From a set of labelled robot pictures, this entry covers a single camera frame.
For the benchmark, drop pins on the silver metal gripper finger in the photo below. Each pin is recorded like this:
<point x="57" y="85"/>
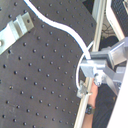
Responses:
<point x="99" y="70"/>

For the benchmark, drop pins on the person's forearm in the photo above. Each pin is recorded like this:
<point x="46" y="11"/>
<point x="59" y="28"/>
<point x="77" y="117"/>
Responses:
<point x="88" y="119"/>

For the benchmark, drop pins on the small metal clip fixture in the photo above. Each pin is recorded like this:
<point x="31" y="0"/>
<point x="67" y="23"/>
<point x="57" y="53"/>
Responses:
<point x="82" y="90"/>

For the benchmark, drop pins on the black wristwatch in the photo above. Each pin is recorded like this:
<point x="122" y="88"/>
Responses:
<point x="89" y="109"/>

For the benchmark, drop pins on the metal cable clip bracket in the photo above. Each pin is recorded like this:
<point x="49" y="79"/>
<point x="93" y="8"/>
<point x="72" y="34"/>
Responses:
<point x="14" y="31"/>

